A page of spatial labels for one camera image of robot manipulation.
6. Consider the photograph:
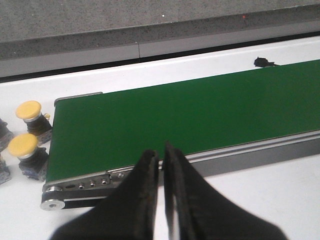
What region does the red push button far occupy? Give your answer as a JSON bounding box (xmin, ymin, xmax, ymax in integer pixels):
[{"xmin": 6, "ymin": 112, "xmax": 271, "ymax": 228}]
[{"xmin": 0, "ymin": 119, "xmax": 14, "ymax": 152}]

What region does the aluminium conveyor frame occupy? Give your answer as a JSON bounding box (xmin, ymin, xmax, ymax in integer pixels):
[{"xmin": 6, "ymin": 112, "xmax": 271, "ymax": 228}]
[{"xmin": 40, "ymin": 130, "xmax": 320, "ymax": 211}]

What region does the red push button middle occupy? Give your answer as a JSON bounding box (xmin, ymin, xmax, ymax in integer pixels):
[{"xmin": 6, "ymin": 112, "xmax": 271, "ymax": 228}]
[{"xmin": 0, "ymin": 155, "xmax": 12, "ymax": 184}]

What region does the yellow push button far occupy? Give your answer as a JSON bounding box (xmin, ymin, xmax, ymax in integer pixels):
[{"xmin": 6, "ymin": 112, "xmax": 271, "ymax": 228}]
[{"xmin": 15, "ymin": 100, "xmax": 53, "ymax": 146}]

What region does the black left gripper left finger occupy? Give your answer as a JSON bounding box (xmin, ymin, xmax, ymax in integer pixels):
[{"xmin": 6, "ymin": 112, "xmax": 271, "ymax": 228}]
[{"xmin": 51, "ymin": 150, "xmax": 159, "ymax": 240}]

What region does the grey stone counter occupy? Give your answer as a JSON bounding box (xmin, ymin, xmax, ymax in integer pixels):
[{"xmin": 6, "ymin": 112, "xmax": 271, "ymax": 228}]
[{"xmin": 0, "ymin": 0, "xmax": 320, "ymax": 82}]

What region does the red push button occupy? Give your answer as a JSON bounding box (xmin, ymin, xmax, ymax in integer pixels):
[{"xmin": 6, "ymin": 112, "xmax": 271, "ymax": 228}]
[
  {"xmin": 0, "ymin": 155, "xmax": 12, "ymax": 184},
  {"xmin": 0, "ymin": 119, "xmax": 14, "ymax": 152}
]

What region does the green conveyor belt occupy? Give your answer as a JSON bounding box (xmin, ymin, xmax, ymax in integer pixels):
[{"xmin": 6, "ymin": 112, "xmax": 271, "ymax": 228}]
[{"xmin": 46, "ymin": 60, "xmax": 320, "ymax": 182}]

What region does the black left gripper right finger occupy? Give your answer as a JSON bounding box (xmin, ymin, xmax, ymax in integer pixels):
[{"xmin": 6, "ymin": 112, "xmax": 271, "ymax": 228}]
[{"xmin": 162, "ymin": 142, "xmax": 287, "ymax": 240}]

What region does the yellow push button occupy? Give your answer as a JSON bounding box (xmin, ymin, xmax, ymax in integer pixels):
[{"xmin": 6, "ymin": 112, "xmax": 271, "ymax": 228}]
[
  {"xmin": 15, "ymin": 100, "xmax": 53, "ymax": 146},
  {"xmin": 7, "ymin": 133, "xmax": 49, "ymax": 182}
]

